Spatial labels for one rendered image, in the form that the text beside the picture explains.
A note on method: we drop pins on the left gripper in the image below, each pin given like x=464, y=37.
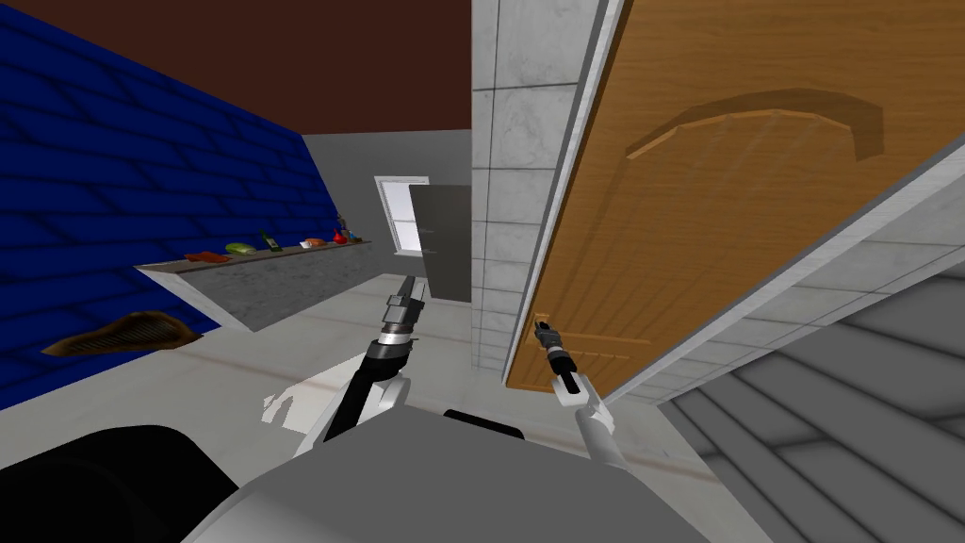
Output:
x=403, y=312

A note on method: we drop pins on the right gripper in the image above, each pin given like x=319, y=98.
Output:
x=548, y=337

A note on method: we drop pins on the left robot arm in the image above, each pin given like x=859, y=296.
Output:
x=369, y=377

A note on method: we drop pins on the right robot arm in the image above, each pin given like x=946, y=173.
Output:
x=595, y=422

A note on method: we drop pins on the dark grey door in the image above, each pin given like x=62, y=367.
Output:
x=446, y=241

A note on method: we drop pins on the white window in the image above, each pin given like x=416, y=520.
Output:
x=399, y=215

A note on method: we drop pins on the grey counter with items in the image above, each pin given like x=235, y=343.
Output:
x=279, y=286

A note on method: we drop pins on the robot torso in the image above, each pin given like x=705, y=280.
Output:
x=452, y=490

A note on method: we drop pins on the brown wooden door leaf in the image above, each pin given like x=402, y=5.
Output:
x=724, y=226

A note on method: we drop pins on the brown oval basket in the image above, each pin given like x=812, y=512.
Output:
x=128, y=334

